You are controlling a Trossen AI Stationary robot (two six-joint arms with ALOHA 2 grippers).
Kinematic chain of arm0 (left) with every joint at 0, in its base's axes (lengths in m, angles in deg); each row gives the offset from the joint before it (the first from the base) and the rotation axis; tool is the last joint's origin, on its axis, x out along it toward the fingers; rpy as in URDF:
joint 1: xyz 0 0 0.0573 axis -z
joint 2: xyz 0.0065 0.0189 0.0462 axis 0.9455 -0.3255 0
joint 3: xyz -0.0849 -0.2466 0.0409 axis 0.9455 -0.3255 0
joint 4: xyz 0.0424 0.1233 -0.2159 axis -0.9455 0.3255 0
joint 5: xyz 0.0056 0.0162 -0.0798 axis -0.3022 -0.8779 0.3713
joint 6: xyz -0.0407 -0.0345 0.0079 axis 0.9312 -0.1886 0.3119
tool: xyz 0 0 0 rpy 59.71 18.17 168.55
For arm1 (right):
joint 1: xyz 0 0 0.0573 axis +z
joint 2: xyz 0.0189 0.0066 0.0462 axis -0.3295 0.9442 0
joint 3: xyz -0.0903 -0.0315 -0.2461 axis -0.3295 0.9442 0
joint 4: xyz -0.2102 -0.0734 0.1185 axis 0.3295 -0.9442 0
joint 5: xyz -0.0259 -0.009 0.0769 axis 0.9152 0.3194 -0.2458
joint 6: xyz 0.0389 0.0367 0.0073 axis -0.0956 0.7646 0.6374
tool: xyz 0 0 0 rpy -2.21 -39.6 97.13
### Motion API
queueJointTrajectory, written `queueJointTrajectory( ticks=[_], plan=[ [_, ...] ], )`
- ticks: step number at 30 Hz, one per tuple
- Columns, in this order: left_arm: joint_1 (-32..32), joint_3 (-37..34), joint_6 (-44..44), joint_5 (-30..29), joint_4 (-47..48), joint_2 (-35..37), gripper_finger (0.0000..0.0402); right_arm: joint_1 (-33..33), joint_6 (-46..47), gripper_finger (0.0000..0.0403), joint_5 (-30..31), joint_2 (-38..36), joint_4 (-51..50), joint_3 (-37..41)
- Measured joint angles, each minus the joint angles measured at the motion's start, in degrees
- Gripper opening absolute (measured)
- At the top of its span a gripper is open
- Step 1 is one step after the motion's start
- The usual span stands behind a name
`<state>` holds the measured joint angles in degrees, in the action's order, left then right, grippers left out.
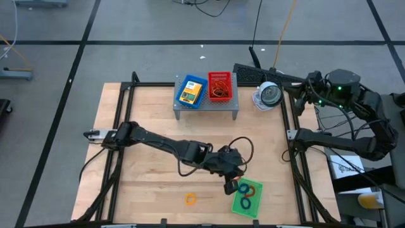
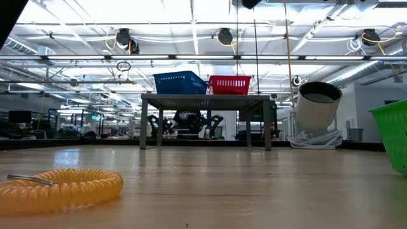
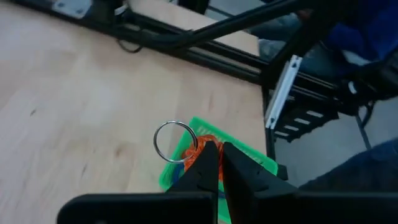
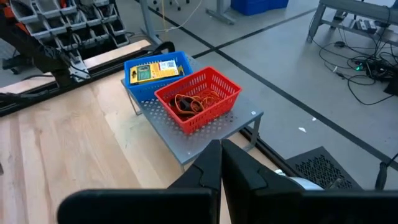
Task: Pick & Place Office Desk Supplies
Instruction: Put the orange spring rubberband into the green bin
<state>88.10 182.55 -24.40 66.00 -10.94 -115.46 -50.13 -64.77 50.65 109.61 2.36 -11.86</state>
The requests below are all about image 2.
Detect green plastic basket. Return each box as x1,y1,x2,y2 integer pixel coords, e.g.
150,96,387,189
368,99,407,176

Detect yellow coil wrist keychain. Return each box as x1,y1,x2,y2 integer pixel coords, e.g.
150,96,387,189
0,168,125,215

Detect background black robot arms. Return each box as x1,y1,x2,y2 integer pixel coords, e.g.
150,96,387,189
148,110,225,140

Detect grey trash bin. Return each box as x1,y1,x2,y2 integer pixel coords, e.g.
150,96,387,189
348,127,364,142

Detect long ceiling light bar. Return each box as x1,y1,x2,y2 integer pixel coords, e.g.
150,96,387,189
0,54,407,62

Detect background robot workstation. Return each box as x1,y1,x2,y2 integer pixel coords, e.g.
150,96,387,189
0,109,137,141

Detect black hanging cable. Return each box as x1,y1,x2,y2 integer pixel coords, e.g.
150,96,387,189
252,8,260,95

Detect yellow hanging cable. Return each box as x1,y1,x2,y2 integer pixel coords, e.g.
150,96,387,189
284,0,296,111

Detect black hanging ring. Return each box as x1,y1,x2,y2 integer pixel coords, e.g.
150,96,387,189
116,61,132,73

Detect white coiled lamp cable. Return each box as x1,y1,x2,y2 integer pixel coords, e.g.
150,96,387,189
287,129,344,150

